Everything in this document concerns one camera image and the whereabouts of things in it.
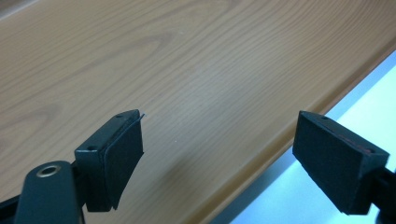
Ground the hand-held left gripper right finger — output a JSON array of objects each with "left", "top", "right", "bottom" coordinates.
[{"left": 291, "top": 110, "right": 390, "bottom": 217}]

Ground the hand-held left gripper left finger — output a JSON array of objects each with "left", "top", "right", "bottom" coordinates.
[{"left": 74, "top": 108, "right": 146, "bottom": 214}]

